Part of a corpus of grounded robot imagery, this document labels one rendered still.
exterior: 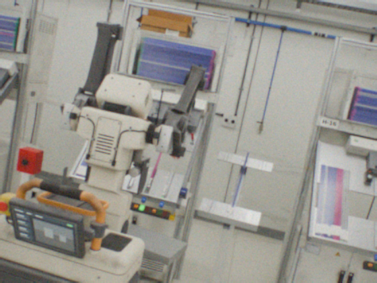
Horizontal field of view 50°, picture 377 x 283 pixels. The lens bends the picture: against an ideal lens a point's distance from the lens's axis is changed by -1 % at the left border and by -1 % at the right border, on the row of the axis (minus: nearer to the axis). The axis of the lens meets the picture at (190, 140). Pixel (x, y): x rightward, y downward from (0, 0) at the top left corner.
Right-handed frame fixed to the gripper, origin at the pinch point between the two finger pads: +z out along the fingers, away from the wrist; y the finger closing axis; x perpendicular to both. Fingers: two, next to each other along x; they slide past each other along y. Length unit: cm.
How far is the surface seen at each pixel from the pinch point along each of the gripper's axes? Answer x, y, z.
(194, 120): -28.2, -3.0, -4.6
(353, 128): -51, -104, -8
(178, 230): 40.6, -13.4, 12.9
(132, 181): 23.1, 21.0, 1.7
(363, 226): 12, -116, 0
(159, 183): 19.7, 5.0, 1.4
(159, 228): 31, 3, 43
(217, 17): -90, 0, -39
